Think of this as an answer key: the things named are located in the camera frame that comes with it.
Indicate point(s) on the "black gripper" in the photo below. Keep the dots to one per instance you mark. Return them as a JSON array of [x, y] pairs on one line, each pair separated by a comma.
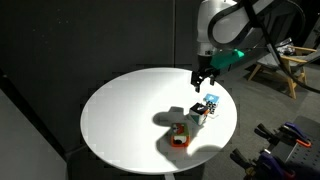
[[204, 68]]

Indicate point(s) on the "letter A toy block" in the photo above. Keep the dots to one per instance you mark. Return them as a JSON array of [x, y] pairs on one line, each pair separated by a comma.
[[198, 112]]

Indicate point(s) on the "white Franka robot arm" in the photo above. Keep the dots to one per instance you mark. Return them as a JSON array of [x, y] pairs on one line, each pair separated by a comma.
[[230, 30]]

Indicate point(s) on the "orange green toy block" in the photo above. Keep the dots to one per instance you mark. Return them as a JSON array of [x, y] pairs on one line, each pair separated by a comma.
[[180, 136]]

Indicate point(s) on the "wooden armchair grey cushion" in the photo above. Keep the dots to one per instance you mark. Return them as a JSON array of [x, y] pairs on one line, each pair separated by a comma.
[[289, 65]]

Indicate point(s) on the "crumpled plastic bag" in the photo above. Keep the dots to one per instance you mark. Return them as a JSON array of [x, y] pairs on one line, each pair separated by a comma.
[[287, 45]]

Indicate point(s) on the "white table base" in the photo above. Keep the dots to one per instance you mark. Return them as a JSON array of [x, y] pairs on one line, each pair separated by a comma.
[[169, 176]]

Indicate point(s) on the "purple orange spring clamp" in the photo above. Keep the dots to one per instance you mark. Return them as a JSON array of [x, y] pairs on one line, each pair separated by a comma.
[[293, 131], [271, 163]]

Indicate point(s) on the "black perforated mounting board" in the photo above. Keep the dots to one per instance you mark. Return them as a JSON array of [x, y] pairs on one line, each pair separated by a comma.
[[305, 156]]

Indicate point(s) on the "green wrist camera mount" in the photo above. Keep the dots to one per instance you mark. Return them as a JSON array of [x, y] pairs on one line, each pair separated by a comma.
[[226, 58]]

